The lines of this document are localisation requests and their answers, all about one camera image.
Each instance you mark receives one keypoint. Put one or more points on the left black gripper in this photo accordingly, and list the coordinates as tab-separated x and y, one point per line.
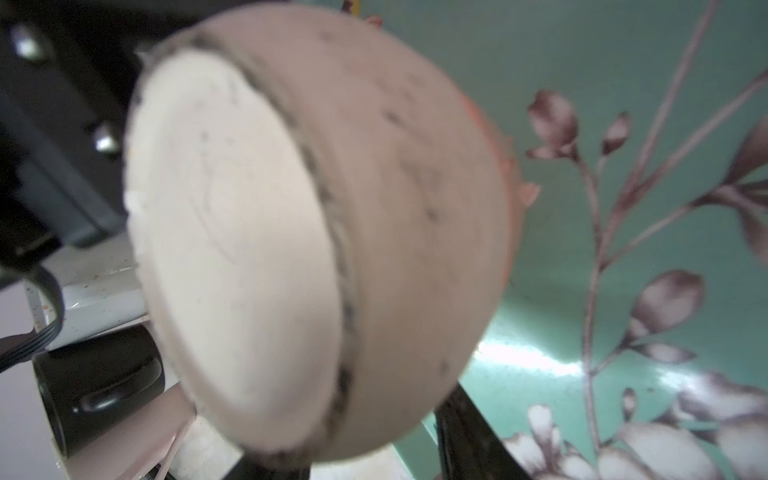
68	69

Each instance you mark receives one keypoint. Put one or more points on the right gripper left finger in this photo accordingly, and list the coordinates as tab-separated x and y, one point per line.
270	468

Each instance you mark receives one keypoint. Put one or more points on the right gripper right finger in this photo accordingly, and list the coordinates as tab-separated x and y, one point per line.
468	447

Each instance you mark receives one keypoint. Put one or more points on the black white mug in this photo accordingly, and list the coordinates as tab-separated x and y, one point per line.
90	386

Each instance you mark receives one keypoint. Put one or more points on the green floral tray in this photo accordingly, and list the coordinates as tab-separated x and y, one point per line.
632	339

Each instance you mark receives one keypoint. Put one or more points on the orange cream scalloped mug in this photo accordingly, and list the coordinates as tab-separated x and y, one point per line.
323	224

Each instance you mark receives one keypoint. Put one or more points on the pink mug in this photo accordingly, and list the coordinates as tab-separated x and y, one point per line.
149	438

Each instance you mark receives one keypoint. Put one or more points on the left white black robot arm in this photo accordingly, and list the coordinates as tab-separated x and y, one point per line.
94	289

